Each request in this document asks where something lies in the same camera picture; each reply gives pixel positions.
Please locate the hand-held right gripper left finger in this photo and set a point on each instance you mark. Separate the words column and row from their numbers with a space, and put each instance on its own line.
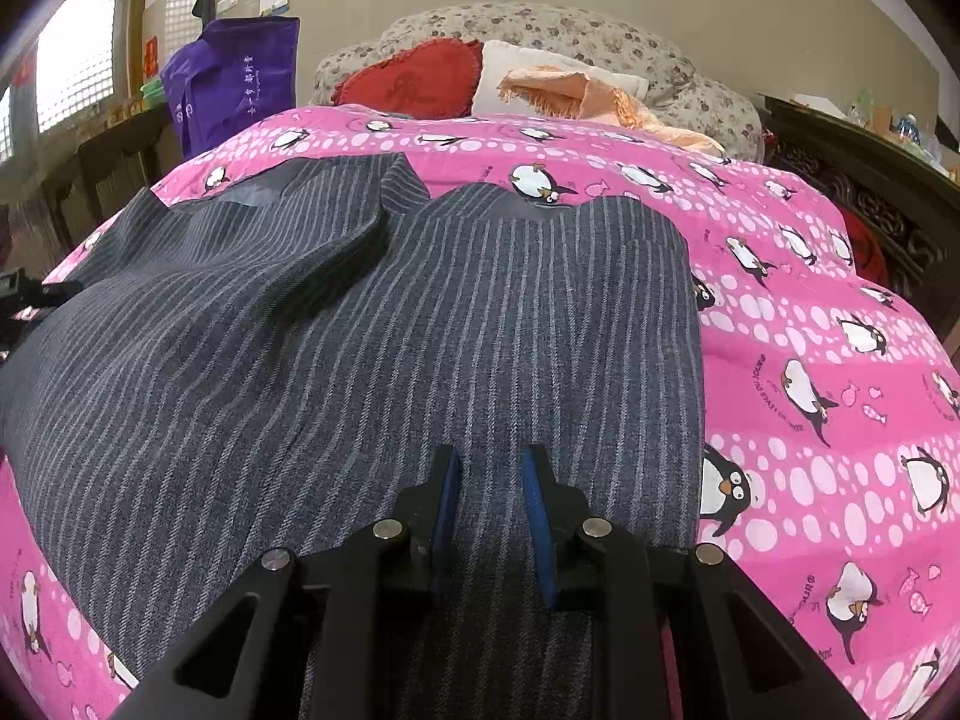
column 448, row 495

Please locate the dark wooden chair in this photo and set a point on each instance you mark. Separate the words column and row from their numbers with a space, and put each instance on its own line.
column 112, row 165

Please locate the lattice window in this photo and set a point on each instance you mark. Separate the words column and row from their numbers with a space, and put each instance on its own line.
column 225, row 7
column 75, row 60

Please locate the grey pinstriped jacket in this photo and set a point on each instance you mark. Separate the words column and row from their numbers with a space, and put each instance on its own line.
column 300, row 360

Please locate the red cloth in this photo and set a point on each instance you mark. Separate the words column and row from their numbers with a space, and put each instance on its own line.
column 866, row 247

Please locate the green plastic container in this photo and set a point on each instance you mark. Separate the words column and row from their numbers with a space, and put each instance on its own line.
column 152, row 90

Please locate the red cushion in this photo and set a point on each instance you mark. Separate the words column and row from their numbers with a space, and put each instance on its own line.
column 412, row 79

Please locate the purple fabric bag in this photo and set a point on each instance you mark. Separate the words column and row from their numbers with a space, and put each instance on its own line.
column 232, row 82

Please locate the pink penguin printed blanket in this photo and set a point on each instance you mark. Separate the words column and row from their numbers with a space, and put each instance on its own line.
column 787, row 315

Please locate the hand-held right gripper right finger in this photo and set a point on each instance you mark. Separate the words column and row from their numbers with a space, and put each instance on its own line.
column 536, row 517

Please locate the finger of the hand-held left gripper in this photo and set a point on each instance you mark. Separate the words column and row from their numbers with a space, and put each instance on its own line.
column 58, row 292

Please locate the white pillow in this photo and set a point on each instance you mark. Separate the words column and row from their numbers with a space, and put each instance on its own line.
column 517, row 56

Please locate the dark carved wooden headboard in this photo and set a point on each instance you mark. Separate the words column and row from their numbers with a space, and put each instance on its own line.
column 885, row 210

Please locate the orange fringed towel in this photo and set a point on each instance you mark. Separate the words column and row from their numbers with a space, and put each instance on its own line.
column 585, row 94

